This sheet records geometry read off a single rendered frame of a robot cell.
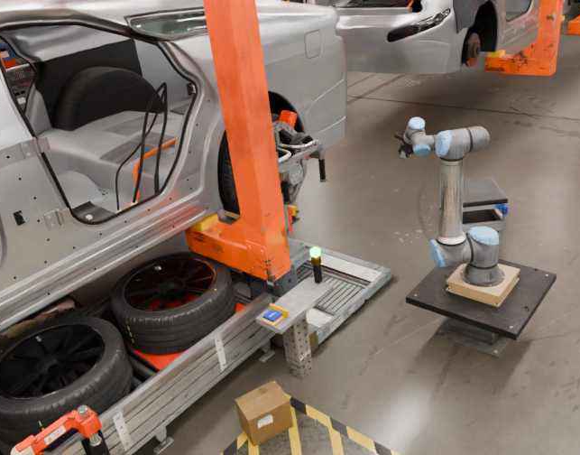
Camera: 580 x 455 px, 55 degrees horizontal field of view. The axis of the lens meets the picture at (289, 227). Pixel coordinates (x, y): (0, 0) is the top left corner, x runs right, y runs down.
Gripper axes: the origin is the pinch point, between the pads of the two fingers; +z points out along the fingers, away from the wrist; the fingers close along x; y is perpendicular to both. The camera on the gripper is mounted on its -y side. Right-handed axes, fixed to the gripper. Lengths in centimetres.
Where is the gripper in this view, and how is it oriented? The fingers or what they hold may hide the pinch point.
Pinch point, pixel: (401, 154)
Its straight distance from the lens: 362.7
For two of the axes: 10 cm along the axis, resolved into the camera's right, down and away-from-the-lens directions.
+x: 7.9, -5.4, 2.8
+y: 6.1, 7.2, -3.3
